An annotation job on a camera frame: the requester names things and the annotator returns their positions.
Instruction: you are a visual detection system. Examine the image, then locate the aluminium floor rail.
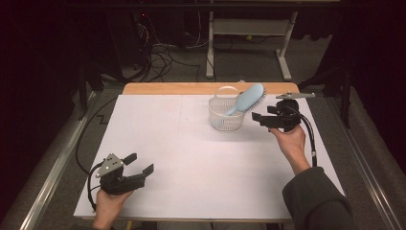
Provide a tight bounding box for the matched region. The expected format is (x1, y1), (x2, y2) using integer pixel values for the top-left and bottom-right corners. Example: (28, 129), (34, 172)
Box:
(3, 90), (99, 230)
(325, 95), (406, 230)

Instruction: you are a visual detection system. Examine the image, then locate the person's left hand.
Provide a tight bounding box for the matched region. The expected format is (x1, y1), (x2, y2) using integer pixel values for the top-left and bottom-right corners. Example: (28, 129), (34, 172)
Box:
(92, 188), (135, 229)

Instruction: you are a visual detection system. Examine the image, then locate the long black floor cable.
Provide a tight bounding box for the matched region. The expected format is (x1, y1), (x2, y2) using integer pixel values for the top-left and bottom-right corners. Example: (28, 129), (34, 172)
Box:
(75, 96), (119, 176)

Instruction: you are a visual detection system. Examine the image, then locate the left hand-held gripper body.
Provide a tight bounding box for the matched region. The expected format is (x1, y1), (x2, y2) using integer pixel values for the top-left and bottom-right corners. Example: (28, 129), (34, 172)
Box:
(95, 152), (148, 196)

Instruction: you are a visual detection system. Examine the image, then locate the white desk frame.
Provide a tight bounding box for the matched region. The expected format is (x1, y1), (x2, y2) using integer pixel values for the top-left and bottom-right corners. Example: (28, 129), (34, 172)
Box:
(205, 11), (300, 82)

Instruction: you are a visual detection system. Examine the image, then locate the person's right hand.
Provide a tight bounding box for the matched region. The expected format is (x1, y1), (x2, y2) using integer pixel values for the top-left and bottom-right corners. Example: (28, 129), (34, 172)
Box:
(267, 124), (310, 163)

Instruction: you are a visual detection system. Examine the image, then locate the hand-held gripper cable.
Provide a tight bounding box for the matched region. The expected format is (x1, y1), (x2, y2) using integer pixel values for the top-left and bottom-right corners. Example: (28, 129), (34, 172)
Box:
(86, 161), (106, 213)
(286, 105), (319, 168)

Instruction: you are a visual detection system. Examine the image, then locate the black metal stand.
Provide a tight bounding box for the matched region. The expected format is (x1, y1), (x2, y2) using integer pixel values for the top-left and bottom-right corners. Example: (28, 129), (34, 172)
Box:
(78, 61), (104, 121)
(298, 60), (353, 128)

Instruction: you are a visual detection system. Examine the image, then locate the white paper sheet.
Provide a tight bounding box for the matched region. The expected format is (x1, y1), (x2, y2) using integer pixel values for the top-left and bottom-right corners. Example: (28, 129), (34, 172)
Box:
(74, 93), (347, 221)

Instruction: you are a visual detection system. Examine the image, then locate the white mesh basket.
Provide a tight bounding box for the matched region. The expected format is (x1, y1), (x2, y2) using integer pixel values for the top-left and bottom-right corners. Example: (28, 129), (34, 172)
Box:
(208, 85), (249, 132)

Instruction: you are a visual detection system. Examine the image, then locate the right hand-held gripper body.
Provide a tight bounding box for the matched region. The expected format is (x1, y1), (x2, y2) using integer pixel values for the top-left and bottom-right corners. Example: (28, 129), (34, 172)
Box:
(259, 92), (317, 133)

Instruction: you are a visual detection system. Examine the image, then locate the left hand-held gripper cable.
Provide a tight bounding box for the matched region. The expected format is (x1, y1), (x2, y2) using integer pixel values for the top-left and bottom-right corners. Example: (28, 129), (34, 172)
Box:
(86, 161), (106, 213)

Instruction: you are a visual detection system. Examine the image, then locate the tangle of floor cables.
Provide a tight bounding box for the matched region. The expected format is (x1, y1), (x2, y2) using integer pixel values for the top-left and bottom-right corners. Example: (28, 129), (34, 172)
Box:
(133, 12), (212, 82)

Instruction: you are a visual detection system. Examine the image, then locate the right hand-held gripper cable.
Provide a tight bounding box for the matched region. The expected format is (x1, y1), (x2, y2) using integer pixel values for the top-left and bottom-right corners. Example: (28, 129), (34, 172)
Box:
(286, 105), (319, 168)

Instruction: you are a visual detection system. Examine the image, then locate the light blue hairbrush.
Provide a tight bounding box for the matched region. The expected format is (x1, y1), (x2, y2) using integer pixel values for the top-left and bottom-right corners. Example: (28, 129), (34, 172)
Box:
(223, 82), (267, 117)

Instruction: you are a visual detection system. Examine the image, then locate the wooden table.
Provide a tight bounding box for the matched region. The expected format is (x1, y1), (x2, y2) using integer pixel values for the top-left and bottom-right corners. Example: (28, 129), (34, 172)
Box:
(79, 81), (301, 224)

